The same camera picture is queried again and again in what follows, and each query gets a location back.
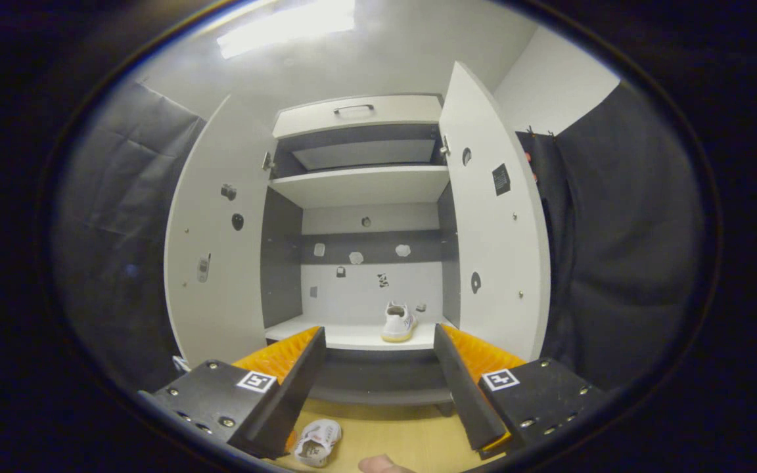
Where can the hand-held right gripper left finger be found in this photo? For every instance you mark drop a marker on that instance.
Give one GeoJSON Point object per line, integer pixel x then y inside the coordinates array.
{"type": "Point", "coordinates": [293, 401]}

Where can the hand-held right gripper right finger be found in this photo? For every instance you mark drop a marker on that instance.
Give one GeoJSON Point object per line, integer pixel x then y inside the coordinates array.
{"type": "Point", "coordinates": [464, 394]}

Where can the white canvas shoe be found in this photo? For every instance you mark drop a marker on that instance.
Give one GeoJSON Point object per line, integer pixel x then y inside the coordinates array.
{"type": "Point", "coordinates": [319, 441]}
{"type": "Point", "coordinates": [397, 325]}

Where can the white shoe cabinet door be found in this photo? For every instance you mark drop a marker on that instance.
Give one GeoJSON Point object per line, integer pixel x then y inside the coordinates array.
{"type": "Point", "coordinates": [221, 315]}
{"type": "Point", "coordinates": [497, 243]}

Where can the white shoe cabinet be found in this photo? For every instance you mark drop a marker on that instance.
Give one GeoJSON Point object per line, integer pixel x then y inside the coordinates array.
{"type": "Point", "coordinates": [359, 187]}

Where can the white cabinet drawer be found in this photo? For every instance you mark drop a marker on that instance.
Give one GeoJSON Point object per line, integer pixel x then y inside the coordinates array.
{"type": "Point", "coordinates": [405, 112]}

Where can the black backdrop cloth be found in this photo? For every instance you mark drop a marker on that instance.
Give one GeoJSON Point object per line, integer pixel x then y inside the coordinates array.
{"type": "Point", "coordinates": [621, 249]}
{"type": "Point", "coordinates": [115, 217]}

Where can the ceiling light panel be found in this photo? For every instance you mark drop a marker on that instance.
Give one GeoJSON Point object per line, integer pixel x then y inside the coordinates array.
{"type": "Point", "coordinates": [286, 26]}

